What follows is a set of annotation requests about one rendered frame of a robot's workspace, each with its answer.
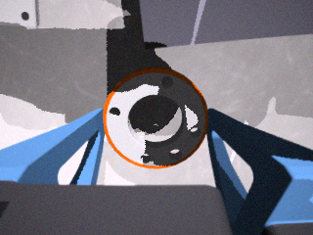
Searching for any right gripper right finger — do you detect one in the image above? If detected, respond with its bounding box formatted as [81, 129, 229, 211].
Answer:
[206, 108, 313, 235]

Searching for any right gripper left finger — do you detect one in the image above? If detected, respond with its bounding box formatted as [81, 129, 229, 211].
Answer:
[0, 109, 105, 185]

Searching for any grey square plate with holes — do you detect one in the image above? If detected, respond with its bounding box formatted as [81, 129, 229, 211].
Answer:
[0, 0, 38, 27]

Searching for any white round plate with orange rim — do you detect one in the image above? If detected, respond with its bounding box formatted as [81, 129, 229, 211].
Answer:
[103, 67, 208, 168]

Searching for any grey square block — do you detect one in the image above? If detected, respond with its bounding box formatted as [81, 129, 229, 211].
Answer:
[139, 0, 313, 50]

